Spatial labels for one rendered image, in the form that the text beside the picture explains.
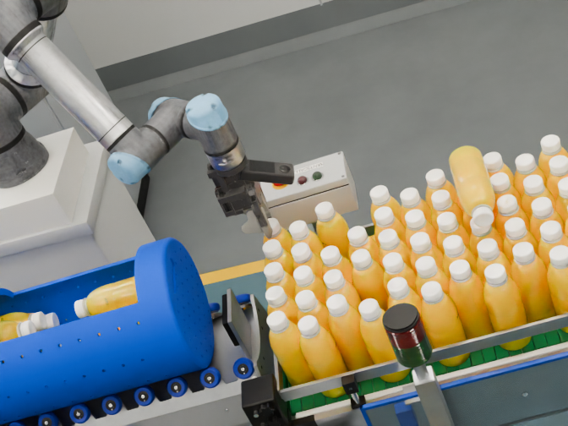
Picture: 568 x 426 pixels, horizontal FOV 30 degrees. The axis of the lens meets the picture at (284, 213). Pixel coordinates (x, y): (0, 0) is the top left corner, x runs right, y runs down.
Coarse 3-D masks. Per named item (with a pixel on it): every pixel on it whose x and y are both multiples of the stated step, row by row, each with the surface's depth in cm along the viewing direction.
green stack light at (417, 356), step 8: (424, 336) 178; (424, 344) 179; (400, 352) 179; (408, 352) 178; (416, 352) 178; (424, 352) 179; (400, 360) 181; (408, 360) 179; (416, 360) 179; (424, 360) 180
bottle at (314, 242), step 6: (306, 234) 228; (312, 234) 229; (294, 240) 229; (300, 240) 227; (306, 240) 228; (312, 240) 228; (318, 240) 230; (312, 246) 228; (318, 246) 229; (318, 252) 229
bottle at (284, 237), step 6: (282, 228) 233; (264, 234) 232; (276, 234) 231; (282, 234) 232; (288, 234) 233; (264, 240) 233; (282, 240) 232; (288, 240) 233; (282, 246) 232; (288, 246) 233
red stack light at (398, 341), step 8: (416, 328) 175; (424, 328) 179; (392, 336) 176; (400, 336) 176; (408, 336) 176; (416, 336) 176; (392, 344) 179; (400, 344) 177; (408, 344) 177; (416, 344) 177
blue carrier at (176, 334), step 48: (0, 288) 230; (48, 288) 235; (144, 288) 210; (192, 288) 226; (48, 336) 213; (96, 336) 211; (144, 336) 210; (192, 336) 216; (0, 384) 216; (48, 384) 215; (96, 384) 216; (144, 384) 220
